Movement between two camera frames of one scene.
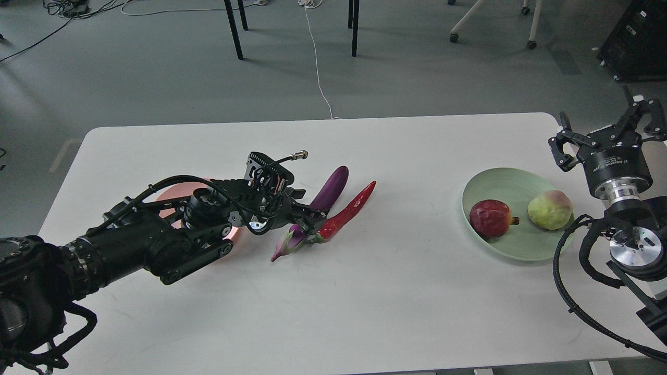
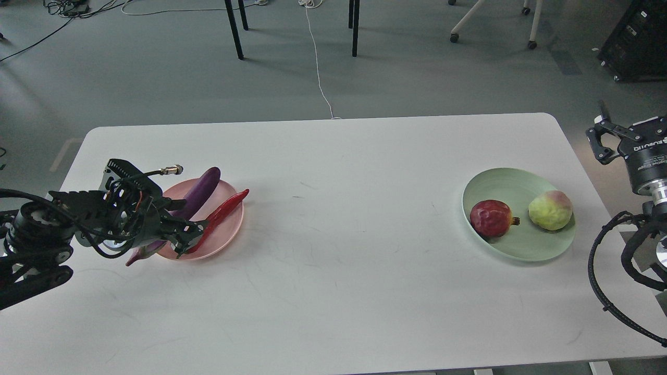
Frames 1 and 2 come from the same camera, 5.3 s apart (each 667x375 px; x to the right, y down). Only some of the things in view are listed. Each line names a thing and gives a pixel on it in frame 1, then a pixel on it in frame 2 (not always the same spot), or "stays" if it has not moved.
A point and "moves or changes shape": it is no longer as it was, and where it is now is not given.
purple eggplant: x=326 y=195 moves or changes shape
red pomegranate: x=492 y=219 stays
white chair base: x=531 y=44 stays
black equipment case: x=635 y=50 stays
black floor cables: x=73 y=9 stays
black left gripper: x=267 y=206 to x=126 y=215
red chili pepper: x=332 y=225 moves or changes shape
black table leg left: x=234 y=26 stays
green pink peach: x=551 y=210 stays
